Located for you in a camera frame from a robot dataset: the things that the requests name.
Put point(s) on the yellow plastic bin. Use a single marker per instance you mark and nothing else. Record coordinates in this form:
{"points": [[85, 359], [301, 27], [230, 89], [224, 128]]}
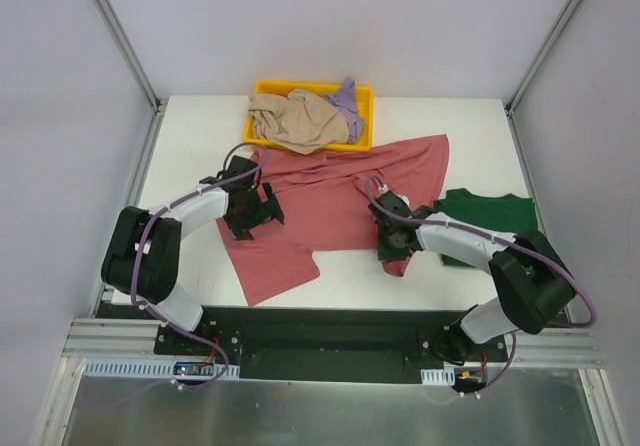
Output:
{"points": [[364, 99]]}

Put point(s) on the left white cable duct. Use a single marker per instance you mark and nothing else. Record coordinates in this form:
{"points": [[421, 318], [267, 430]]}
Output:
{"points": [[186, 371]]}

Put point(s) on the white cable duct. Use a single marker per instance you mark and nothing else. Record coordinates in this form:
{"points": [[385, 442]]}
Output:
{"points": [[438, 377], [186, 371]]}

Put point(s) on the right aluminium frame post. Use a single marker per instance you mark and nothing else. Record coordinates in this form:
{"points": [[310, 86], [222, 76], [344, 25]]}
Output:
{"points": [[559, 26]]}

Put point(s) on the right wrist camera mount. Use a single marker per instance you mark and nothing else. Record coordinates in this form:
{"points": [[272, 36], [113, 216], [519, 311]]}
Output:
{"points": [[383, 188]]}

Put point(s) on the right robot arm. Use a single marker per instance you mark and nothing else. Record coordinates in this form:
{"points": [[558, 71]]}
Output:
{"points": [[531, 283]]}

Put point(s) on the right white cable duct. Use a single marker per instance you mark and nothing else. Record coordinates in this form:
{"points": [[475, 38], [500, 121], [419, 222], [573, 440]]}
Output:
{"points": [[438, 377]]}

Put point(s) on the pink t shirt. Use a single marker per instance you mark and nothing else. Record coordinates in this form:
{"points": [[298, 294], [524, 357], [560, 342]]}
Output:
{"points": [[323, 199]]}

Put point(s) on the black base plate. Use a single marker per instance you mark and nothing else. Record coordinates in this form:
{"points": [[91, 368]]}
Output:
{"points": [[344, 366]]}

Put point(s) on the left aluminium frame post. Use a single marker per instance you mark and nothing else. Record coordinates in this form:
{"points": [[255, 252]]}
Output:
{"points": [[127, 52]]}

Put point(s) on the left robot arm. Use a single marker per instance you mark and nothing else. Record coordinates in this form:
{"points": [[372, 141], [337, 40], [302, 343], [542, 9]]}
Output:
{"points": [[143, 255]]}

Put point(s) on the purple t shirt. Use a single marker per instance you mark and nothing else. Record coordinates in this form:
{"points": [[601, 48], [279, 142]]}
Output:
{"points": [[344, 100]]}

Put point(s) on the aluminium frame post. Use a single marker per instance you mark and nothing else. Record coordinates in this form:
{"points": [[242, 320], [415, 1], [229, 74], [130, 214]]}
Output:
{"points": [[127, 52], [559, 26]]}

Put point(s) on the green t shirt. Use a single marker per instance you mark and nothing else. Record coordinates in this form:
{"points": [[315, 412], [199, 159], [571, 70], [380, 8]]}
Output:
{"points": [[508, 213]]}

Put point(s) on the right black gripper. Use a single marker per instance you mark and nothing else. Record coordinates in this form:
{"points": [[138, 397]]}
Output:
{"points": [[388, 248]]}

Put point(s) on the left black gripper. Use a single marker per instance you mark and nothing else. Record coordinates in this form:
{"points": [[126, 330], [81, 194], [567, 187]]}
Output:
{"points": [[257, 213]]}

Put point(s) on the beige t shirt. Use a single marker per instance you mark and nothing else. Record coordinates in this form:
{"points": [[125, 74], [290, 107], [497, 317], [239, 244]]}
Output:
{"points": [[302, 121]]}

